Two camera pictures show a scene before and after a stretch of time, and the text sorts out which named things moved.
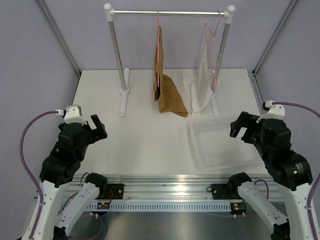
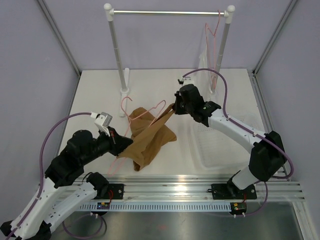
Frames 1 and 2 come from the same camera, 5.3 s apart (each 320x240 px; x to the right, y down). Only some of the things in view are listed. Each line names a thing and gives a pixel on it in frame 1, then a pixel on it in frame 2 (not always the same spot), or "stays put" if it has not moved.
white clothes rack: (123, 73) stays put
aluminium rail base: (171, 188) stays put
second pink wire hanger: (211, 49) stays put
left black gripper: (98, 133) to (119, 143)
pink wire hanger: (158, 47) to (112, 170)
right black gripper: (245, 119) to (178, 110)
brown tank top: (165, 90) to (147, 133)
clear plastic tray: (213, 148) stays put
